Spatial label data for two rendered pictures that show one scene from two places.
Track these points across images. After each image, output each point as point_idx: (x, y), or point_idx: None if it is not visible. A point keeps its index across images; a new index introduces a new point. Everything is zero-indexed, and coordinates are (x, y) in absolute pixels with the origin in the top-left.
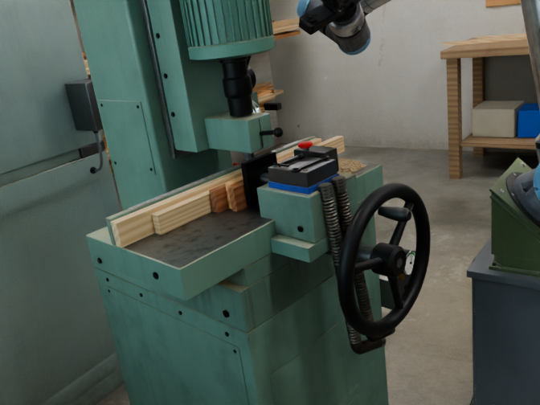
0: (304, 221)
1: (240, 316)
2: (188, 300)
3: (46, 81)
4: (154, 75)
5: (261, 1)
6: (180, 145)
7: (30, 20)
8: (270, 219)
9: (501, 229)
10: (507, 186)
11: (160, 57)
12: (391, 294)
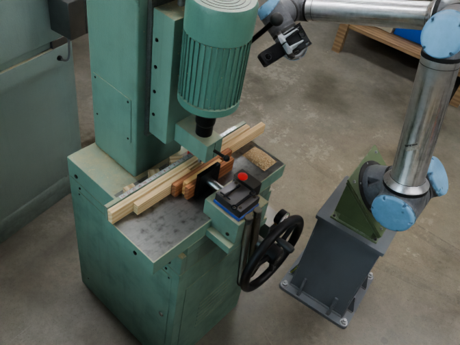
0: (231, 233)
1: (178, 267)
2: None
3: None
4: (145, 85)
5: (239, 82)
6: (153, 132)
7: None
8: (209, 218)
9: (345, 201)
10: (359, 175)
11: (153, 79)
12: (266, 232)
